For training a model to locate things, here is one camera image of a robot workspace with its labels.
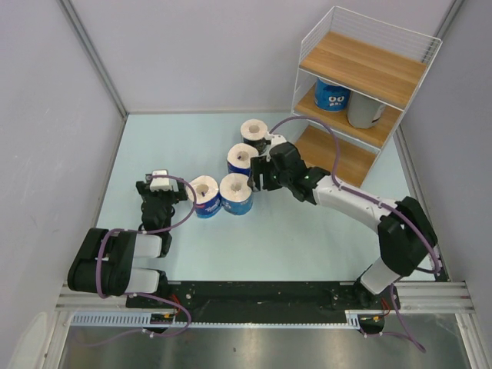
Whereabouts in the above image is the blue monster paper roll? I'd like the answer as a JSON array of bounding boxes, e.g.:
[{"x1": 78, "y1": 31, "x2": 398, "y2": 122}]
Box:
[{"x1": 314, "y1": 78, "x2": 351, "y2": 112}]

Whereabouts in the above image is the grey paper roll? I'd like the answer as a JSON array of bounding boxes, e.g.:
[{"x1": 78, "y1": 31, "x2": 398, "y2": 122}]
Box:
[{"x1": 347, "y1": 92, "x2": 386, "y2": 129}]

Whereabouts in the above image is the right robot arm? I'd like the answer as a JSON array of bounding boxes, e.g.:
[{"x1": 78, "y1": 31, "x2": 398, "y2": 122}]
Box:
[{"x1": 248, "y1": 142, "x2": 440, "y2": 308}]

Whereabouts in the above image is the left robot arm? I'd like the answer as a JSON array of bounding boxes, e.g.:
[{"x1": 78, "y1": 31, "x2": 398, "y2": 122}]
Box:
[{"x1": 67, "y1": 170, "x2": 189, "y2": 308}]

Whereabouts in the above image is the black wrapped paper roll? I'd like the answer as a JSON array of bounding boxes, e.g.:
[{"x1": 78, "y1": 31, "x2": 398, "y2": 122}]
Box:
[{"x1": 240, "y1": 118, "x2": 271, "y2": 155}]

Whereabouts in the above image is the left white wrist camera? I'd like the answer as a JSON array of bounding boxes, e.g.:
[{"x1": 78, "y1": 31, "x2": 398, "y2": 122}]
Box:
[{"x1": 149, "y1": 169, "x2": 172, "y2": 192}]

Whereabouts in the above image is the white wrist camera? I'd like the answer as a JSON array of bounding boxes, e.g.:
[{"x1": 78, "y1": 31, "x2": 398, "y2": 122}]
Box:
[
  {"x1": 149, "y1": 169, "x2": 172, "y2": 192},
  {"x1": 264, "y1": 132, "x2": 287, "y2": 156}
]

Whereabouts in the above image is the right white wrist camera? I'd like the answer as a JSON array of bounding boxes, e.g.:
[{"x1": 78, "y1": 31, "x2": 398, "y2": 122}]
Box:
[{"x1": 264, "y1": 132, "x2": 287, "y2": 156}]

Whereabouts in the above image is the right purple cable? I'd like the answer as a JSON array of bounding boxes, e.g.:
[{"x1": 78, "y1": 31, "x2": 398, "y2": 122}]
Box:
[{"x1": 268, "y1": 116, "x2": 443, "y2": 354}]

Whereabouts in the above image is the purple cable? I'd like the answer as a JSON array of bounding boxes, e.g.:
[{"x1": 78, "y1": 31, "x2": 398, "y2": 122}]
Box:
[
  {"x1": 268, "y1": 116, "x2": 443, "y2": 354},
  {"x1": 76, "y1": 175, "x2": 199, "y2": 347}
]

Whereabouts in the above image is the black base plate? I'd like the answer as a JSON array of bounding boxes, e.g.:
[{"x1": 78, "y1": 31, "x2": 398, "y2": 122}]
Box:
[{"x1": 126, "y1": 281, "x2": 400, "y2": 326}]

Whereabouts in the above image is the white slotted cable duct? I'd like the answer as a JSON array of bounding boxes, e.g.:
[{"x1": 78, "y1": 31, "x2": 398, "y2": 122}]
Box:
[{"x1": 71, "y1": 311, "x2": 360, "y2": 330}]

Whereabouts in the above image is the white wire wooden shelf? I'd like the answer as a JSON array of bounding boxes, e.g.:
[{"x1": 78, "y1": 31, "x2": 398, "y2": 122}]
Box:
[{"x1": 291, "y1": 6, "x2": 442, "y2": 187}]

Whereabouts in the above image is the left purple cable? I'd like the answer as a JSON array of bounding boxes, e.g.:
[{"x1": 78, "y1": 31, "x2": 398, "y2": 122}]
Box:
[{"x1": 76, "y1": 175, "x2": 199, "y2": 347}]

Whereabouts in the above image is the aluminium rail frame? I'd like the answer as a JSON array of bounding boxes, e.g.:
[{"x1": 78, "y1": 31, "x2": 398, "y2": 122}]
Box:
[{"x1": 55, "y1": 281, "x2": 475, "y2": 314}]

